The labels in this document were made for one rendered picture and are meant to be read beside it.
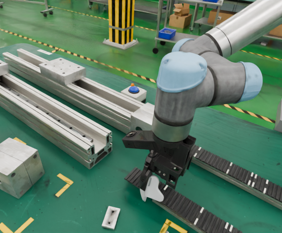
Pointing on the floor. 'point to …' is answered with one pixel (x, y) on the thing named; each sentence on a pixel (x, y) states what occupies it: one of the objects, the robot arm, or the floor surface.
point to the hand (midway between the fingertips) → (151, 185)
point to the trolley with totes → (163, 37)
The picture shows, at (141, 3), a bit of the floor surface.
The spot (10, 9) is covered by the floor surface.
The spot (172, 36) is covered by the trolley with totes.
